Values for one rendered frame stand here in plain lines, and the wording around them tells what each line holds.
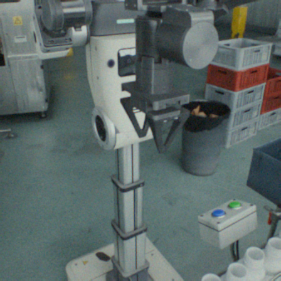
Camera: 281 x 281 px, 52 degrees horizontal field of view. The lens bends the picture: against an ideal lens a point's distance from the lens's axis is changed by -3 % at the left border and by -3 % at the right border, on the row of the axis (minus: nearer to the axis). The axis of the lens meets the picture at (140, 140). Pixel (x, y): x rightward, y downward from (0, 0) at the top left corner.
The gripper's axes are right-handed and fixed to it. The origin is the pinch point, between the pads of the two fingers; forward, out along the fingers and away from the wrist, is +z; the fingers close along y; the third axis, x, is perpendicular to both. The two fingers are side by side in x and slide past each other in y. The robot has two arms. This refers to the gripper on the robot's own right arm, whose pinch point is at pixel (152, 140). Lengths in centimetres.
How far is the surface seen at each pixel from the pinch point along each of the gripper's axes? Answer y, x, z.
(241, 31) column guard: -666, 809, 105
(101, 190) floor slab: -161, 57, 140
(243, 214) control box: 2.3, 27.5, 28.1
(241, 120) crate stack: -159, 230, 110
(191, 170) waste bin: -138, 141, 134
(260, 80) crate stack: -162, 255, 68
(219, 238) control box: 3.1, 18.7, 30.8
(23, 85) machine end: -352, 37, 91
